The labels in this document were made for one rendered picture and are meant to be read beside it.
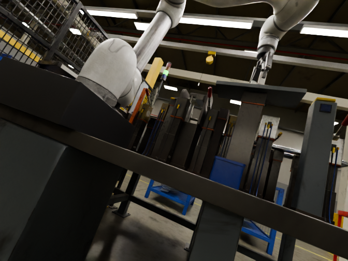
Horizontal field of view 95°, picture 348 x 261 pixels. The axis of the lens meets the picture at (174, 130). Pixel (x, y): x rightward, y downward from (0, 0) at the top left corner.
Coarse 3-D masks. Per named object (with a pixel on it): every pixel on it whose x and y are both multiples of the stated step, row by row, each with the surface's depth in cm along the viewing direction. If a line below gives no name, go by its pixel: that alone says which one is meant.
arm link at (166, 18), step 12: (156, 12) 91; (168, 12) 88; (180, 12) 92; (156, 24) 86; (168, 24) 91; (144, 36) 84; (156, 36) 86; (144, 48) 83; (156, 48) 90; (144, 60) 84; (132, 84) 74; (132, 96) 81
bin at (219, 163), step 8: (216, 160) 59; (224, 160) 58; (216, 168) 58; (224, 168) 57; (232, 168) 56; (240, 168) 55; (216, 176) 57; (224, 176) 56; (232, 176) 55; (240, 176) 55; (224, 184) 55; (232, 184) 55
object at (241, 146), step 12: (252, 96) 74; (264, 96) 72; (240, 108) 74; (252, 108) 72; (240, 120) 72; (252, 120) 71; (240, 132) 71; (252, 132) 69; (240, 144) 69; (252, 144) 67; (228, 156) 69; (240, 156) 67
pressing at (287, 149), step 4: (132, 112) 131; (152, 116) 123; (148, 120) 142; (272, 144) 89; (272, 148) 96; (276, 148) 93; (280, 148) 88; (284, 148) 87; (288, 148) 86; (288, 152) 92; (292, 152) 90; (296, 152) 88; (300, 152) 84; (284, 156) 101; (288, 156) 100; (292, 156) 97; (344, 164) 79
